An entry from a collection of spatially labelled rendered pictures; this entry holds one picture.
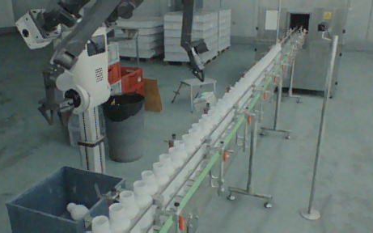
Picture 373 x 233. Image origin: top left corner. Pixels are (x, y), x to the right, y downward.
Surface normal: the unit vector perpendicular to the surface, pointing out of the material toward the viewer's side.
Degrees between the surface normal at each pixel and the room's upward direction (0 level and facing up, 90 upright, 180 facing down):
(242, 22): 90
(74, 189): 90
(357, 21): 90
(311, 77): 90
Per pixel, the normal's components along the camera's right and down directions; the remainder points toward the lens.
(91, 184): -0.37, 0.32
